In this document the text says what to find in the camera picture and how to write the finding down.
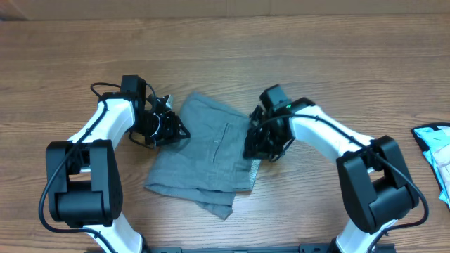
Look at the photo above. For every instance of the grey shorts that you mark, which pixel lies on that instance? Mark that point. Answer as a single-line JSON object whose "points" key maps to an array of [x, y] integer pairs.
{"points": [[208, 168]]}

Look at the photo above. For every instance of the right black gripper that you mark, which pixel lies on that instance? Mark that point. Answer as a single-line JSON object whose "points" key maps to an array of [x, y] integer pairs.
{"points": [[258, 150]]}

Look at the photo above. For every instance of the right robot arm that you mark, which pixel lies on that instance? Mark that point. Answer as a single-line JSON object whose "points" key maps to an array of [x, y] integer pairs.
{"points": [[376, 186]]}

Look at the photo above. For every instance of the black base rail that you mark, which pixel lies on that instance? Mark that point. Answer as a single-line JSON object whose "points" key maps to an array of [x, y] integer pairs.
{"points": [[246, 250]]}

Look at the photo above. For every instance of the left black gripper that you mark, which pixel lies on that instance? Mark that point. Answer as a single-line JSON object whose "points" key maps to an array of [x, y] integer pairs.
{"points": [[171, 129]]}

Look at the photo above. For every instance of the blue patterned cloth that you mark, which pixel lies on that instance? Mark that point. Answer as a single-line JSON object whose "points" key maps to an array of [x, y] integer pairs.
{"points": [[433, 141]]}

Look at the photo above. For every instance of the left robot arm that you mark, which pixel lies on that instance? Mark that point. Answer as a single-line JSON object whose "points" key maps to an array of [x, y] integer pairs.
{"points": [[83, 193]]}

